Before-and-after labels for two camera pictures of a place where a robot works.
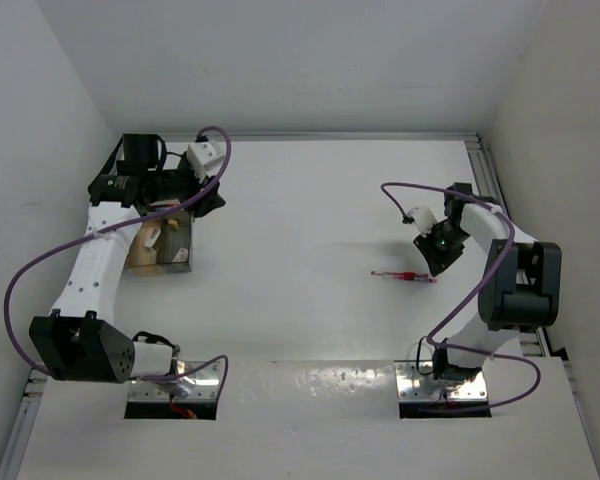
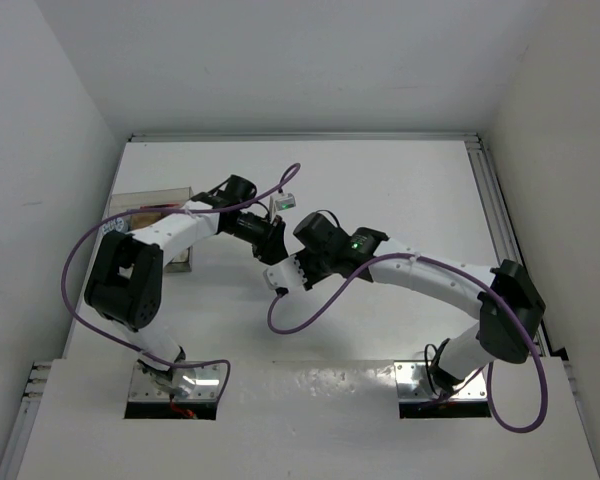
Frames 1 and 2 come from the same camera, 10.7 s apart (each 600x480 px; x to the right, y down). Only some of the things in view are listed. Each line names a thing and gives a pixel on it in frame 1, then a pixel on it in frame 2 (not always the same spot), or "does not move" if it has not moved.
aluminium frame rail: [474, 139] does not move
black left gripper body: [180, 183] -> [261, 233]
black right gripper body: [442, 245] -> [315, 267]
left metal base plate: [201, 383] does not move
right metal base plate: [412, 385] does not move
